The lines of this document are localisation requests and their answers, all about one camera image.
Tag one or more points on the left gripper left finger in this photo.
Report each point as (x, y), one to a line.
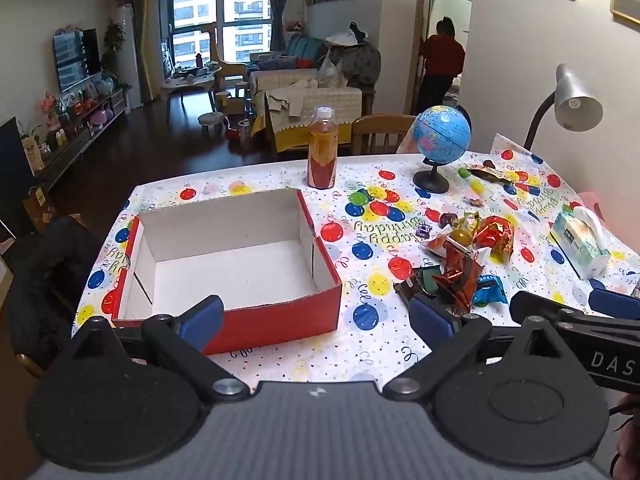
(177, 344)

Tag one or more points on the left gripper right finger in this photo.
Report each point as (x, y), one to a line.
(454, 343)

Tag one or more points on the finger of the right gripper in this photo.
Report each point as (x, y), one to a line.
(525, 304)
(614, 304)

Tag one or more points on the blue snack packet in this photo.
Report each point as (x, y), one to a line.
(489, 289)

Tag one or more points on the brown foil snack packet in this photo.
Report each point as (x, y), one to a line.
(458, 281)

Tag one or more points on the green snack packet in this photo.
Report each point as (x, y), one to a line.
(420, 281)

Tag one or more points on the red fried snack bag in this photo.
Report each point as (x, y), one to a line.
(497, 234)

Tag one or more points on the yellow jelly cup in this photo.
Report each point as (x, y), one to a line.
(462, 236)

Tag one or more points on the white noodle snack packet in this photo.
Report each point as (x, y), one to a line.
(442, 245)

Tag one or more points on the purple candy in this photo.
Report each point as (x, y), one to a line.
(423, 231)

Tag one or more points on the dark brown candy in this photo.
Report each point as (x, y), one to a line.
(447, 220)

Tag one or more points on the person's right hand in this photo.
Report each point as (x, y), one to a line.
(626, 464)

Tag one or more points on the tissue pack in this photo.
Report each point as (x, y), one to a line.
(583, 241)

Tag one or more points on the red white cardboard box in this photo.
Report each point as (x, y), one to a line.
(258, 253)

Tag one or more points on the dark snack wrapper near globe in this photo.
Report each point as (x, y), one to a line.
(490, 174)

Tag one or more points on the balloon birthday tablecloth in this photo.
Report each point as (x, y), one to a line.
(367, 222)

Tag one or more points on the black jacket on chair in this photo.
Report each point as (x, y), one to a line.
(50, 271)

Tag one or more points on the small blue globe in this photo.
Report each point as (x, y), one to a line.
(442, 135)

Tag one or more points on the grey desk lamp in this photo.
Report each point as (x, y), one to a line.
(574, 106)

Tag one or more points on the wooden chair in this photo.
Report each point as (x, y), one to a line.
(379, 134)

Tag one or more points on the small round stool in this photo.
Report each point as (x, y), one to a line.
(211, 120)

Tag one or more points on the orange juice bottle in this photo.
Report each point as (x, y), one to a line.
(322, 148)

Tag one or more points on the tv cabinet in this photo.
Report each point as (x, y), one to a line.
(79, 134)

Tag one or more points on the person in red top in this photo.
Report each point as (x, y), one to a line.
(443, 60)

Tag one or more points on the coffee table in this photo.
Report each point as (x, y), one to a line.
(188, 84)

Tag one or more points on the sofa with yellow cover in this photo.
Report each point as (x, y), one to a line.
(287, 87)

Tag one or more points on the television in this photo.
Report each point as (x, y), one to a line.
(76, 57)

